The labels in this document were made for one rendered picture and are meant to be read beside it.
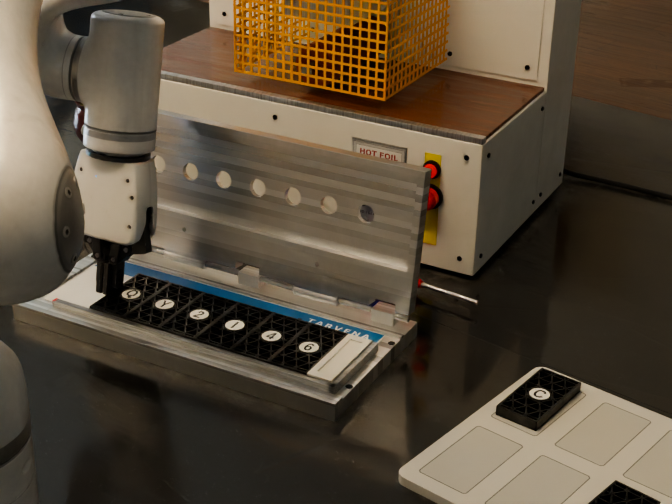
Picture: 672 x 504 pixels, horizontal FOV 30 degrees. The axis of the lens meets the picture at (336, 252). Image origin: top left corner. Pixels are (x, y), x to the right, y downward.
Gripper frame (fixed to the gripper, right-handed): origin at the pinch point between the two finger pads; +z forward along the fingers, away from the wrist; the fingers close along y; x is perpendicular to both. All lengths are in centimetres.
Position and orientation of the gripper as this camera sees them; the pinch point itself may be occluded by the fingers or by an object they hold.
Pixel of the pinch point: (109, 275)
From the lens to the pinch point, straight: 154.1
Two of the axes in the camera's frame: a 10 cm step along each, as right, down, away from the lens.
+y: 8.8, 2.3, -4.1
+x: 4.6, -2.0, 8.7
